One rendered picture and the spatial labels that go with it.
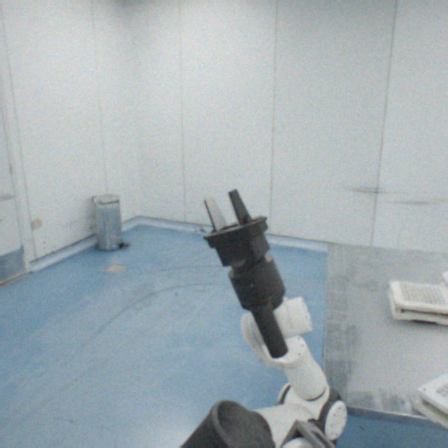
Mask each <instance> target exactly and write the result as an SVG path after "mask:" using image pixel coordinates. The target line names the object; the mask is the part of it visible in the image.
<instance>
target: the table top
mask: <svg viewBox="0 0 448 448"><path fill-rule="evenodd" d="M440 271H442V272H448V252H438V251H426V250H414V249H401V248H390V247H366V246H354V245H342V244H330V243H328V258H327V288H326V317H325V335H324V347H323V374H324V376H325V378H326V383H327V384H328V386H329V387H330V388H331V389H333V390H335V391H337V392H339V393H340V395H341V396H342V398H343V400H344V405H345V407H346V415H352V416H358V417H363V418H374V419H380V420H385V421H391V422H397V423H402V424H408V425H413V426H419V427H430V428H436V429H441V430H447V431H448V428H447V427H445V426H442V425H441V424H439V422H437V423H435V422H433V421H432V420H430V419H429V418H428V417H426V415H424V414H422V413H420V412H417V411H416V410H415V409H414V408H413V406H414V401H416V400H418V395H417V394H416V389H417V388H420V387H422V386H424V385H426V384H428V383H429V382H430V381H432V380H434V379H436V378H438V377H440V376H442V375H443V374H445V373H447V372H448V325H444V324H436V322H434V321H426V320H412V319H411V321H408V320H400V319H398V320H396V319H394V318H393V314H392V309H391V305H390V301H389V296H388V289H390V285H389V281H390V280H395V281H404V282H412V283H421V284H430V285H438V279H440Z"/></svg>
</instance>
